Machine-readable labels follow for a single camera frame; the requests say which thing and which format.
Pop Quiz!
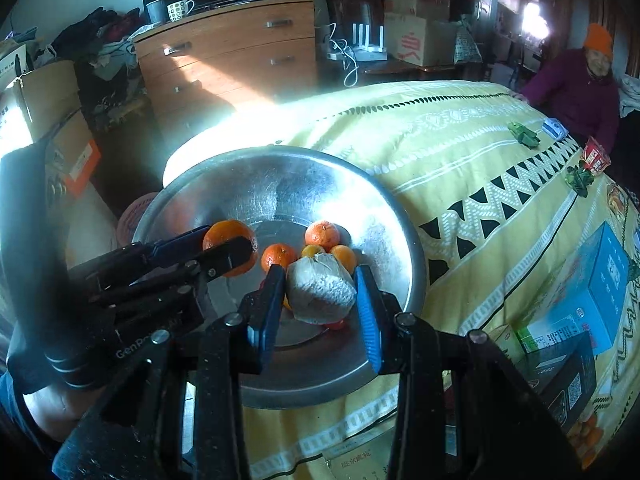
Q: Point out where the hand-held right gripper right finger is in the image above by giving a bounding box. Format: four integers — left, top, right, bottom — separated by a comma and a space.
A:
352, 265, 583, 480

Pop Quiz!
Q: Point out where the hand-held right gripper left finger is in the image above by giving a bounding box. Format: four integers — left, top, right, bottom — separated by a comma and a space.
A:
52, 265, 288, 480

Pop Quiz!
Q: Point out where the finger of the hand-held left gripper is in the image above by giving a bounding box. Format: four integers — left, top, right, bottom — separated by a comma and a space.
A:
90, 236, 253, 311
75, 225, 213, 291

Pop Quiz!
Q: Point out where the orange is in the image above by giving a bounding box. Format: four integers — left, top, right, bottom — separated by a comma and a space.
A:
305, 221, 341, 250
261, 243, 297, 273
202, 220, 258, 278
328, 244, 358, 272

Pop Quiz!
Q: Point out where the pale potato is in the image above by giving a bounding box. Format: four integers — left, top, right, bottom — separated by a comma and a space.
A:
286, 253, 357, 325

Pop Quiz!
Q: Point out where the large metal basin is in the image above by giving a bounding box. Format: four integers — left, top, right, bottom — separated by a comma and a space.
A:
131, 145, 428, 410

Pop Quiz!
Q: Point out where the pink plastic basket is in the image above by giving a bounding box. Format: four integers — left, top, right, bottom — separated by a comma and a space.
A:
117, 191, 161, 246

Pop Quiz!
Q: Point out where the cardboard box orange label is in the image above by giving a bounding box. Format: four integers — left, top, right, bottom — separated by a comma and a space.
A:
45, 110, 102, 198

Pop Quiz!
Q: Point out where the beige green box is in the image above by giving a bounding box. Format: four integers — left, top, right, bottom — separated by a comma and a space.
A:
487, 324, 526, 356

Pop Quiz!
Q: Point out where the plain cardboard box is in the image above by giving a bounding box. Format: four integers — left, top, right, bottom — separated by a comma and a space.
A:
0, 60, 83, 146

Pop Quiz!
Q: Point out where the black box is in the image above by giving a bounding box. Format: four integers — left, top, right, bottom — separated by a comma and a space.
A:
522, 332, 598, 433

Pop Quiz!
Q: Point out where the blue carton box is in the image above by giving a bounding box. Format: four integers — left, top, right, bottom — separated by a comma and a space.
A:
517, 221, 632, 356

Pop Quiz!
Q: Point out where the pile of dark clothes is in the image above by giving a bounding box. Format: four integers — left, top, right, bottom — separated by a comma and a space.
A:
50, 7, 151, 111

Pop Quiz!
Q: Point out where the wooden chest of drawers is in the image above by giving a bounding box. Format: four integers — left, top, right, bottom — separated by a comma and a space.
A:
134, 0, 318, 161

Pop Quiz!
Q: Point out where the white dotted mug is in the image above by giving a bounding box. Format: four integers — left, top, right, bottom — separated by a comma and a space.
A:
166, 0, 196, 22

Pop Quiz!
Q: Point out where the green wrapper far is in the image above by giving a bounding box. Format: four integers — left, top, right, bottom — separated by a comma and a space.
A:
507, 121, 542, 148

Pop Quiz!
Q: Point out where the green wrapper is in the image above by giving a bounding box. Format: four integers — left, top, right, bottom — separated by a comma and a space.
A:
507, 121, 542, 148
565, 164, 596, 197

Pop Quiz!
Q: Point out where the orange print packet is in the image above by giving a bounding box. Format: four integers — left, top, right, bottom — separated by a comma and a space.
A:
565, 410, 608, 466

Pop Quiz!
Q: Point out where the white router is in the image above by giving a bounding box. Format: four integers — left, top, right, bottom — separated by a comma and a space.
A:
350, 22, 388, 61

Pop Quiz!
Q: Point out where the dark wooden side table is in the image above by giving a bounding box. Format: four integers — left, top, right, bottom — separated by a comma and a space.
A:
320, 57, 456, 83

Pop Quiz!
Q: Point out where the green wrapper near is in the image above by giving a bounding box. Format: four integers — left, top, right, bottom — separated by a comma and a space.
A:
565, 164, 596, 197

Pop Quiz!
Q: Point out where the small blue packet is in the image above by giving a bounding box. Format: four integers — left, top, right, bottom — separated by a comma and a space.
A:
542, 117, 568, 141

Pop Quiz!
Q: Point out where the printed snack packet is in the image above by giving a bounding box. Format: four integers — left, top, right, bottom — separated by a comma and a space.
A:
606, 182, 631, 226

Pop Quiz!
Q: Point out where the red snack packet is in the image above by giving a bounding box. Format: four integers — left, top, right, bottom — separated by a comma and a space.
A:
580, 137, 612, 176

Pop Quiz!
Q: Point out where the dark wooden chair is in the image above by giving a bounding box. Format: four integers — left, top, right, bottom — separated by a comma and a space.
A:
320, 0, 383, 46

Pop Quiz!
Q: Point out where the cardboard boxes stack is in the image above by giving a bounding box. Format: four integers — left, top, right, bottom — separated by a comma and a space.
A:
385, 12, 458, 67

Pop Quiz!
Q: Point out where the printed white bag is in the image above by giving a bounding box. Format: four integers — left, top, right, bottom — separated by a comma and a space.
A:
452, 20, 483, 63

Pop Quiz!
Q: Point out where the pile of mixed clothes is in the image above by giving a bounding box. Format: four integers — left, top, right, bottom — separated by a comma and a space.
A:
617, 72, 640, 118

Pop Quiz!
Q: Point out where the white power strip with cables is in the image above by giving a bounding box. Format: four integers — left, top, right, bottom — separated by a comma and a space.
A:
327, 22, 358, 88

